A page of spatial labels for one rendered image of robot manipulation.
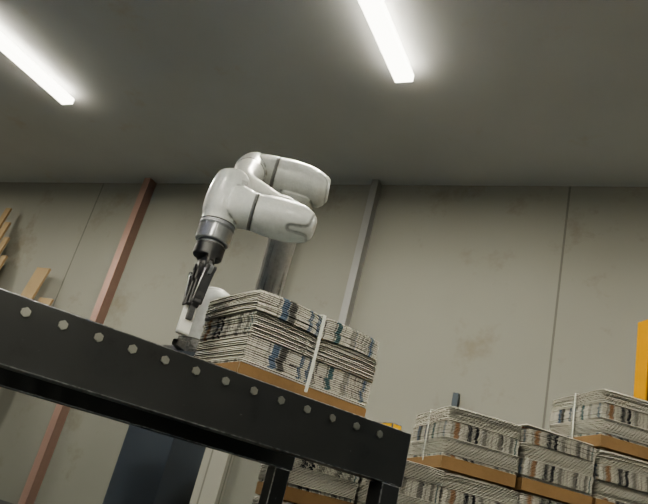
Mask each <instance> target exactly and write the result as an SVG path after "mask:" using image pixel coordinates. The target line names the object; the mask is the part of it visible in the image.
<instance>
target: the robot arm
mask: <svg viewBox="0 0 648 504"><path fill-rule="evenodd" d="M330 183H331V180H330V178H329V177H328V176H327V175H326V174H325V173H324V172H322V171H321V170H320V169H318V168H316V167H314V166H312V165H309V164H307V163H304V162H301V161H297V160H294V159H290V158H284V157H280V156H275V155H270V154H262V153H259V152H250V153H247V154H245V155H243V156H242V157H241V158H240V159H239V160H238V161H237V162H236V165H235V168H225V169H222V170H220V171H219V172H218V173H217V175H216V176H215V178H214V179H213V181H212V183H211V185H210V187H209V189H208V191H207V194H206V196H205V199H204V203H203V207H202V217H201V220H200V222H199V226H198V229H197V232H196V235H195V239H196V240H197V241H196V244H195V247H194V250H193V255H194V256H195V257H196V258H197V260H198V261H197V263H195V264H194V267H193V273H192V272H189V275H188V281H187V285H186V289H185V293H184V297H183V301H182V305H184V307H183V310H182V313H181V316H180V319H179V322H178V324H177V327H176V330H175V332H176V333H178V334H179V336H178V339H173V341H172V345H165V344H163V345H162V346H165V347H168V348H171V349H175V350H182V351H189V352H197V351H196V348H197V346H198V343H199V341H201V340H199V339H200V336H201V334H202V332H203V331H204V330H203V329H204V328H203V326H202V325H204V323H205V322H207V321H205V316H206V315H205V314H206V313H207V310H208V308H209V307H208V305H209V304H210V301H213V300H216V299H219V298H223V297H227V296H230V295H229V294H228V293H227V292H226V291H225V290H223V289H221V288H217V287H209V285H210V282H211V280H212V277H213V275H214V273H215V272H216V270H217V267H215V266H214V264H219V263H221V261H222V259H223V256H224V252H225V250H226V249H228V248H229V246H230V243H231V240H232V237H233V234H234V232H235V229H243V230H248V231H251V232H254V233H257V234H259V235H261V236H264V237H267V238H268V241H267V245H266V248H265V252H264V256H263V259H262V263H261V267H260V271H259V274H258V278H257V282H256V285H255V289H254V290H263V291H266V292H269V293H272V294H275V295H277V296H280V297H281V294H282V290H283V287H284V284H285V280H286V277H287V273H288V270H289V266H290V263H291V259H292V256H293V254H294V250H295V247H296V243H304V242H306V241H308V240H310V239H311V238H312V236H313V234H314V231H315V228H316V225H317V218H316V216H315V213H314V212H313V211H312V209H313V207H315V208H318V207H321V206H323V205H324V204H325V203H326V202H327V200H328V194H329V189H330Z"/></svg>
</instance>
